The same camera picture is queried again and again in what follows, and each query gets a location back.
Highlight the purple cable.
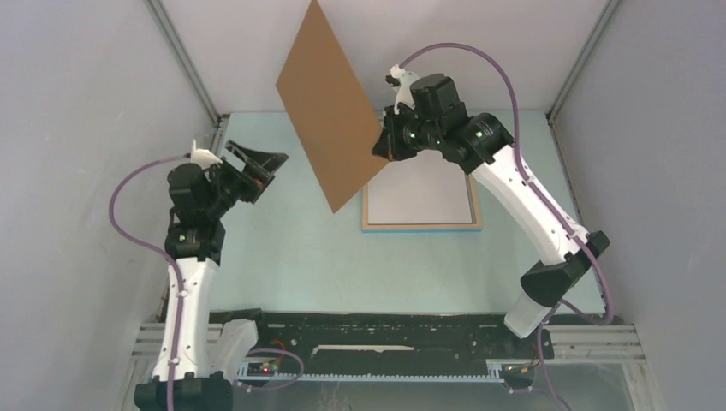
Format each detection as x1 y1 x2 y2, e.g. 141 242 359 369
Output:
399 43 616 411
108 154 305 411

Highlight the right small circuit board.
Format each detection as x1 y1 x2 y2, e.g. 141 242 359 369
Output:
500 366 536 394

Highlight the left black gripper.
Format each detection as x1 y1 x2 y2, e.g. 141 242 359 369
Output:
205 141 288 219

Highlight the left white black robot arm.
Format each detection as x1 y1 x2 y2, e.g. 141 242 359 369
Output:
134 141 289 410

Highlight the small circuit board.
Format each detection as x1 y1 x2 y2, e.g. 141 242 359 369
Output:
500 366 536 394
246 362 278 378

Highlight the aluminium rail frame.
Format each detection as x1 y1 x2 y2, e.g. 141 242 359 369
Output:
128 322 648 382

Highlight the wooden picture frame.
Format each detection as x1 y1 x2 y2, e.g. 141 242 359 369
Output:
361 113 485 234

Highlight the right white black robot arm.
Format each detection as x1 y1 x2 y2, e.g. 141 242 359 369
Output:
372 66 610 358

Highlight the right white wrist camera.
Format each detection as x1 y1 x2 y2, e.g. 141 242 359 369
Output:
386 64 420 115

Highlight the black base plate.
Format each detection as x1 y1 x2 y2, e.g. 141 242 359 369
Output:
210 308 553 378

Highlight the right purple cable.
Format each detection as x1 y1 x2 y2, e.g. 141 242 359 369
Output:
399 43 616 411

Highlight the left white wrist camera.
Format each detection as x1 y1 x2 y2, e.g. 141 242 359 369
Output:
189 139 223 170

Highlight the brown cardboard backing board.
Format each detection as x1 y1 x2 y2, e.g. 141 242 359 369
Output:
276 1 387 212

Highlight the left small circuit board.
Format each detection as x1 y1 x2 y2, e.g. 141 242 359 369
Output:
246 362 278 378

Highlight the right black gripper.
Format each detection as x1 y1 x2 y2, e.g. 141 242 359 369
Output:
372 104 441 164

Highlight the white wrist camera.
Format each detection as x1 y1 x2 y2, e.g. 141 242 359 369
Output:
189 139 223 170
386 64 420 115

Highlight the hot air balloon photo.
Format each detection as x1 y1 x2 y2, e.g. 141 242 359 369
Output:
367 150 474 226

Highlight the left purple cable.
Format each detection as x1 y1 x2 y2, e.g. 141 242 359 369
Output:
108 154 305 411

